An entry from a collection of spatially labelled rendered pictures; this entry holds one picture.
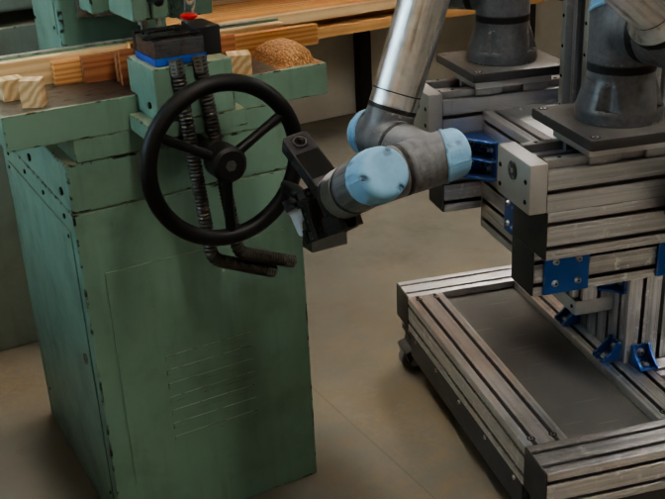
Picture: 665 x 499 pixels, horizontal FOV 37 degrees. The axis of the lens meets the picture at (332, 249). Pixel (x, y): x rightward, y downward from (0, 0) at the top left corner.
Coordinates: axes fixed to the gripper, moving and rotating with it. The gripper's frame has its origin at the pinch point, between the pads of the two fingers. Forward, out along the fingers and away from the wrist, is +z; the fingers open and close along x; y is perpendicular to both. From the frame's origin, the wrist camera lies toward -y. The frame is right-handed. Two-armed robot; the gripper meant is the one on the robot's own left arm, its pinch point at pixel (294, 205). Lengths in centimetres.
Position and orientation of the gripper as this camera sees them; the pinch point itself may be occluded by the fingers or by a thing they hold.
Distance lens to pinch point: 164.8
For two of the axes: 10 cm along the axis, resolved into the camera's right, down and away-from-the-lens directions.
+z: -3.6, 1.4, 9.2
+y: 3.3, 9.4, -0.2
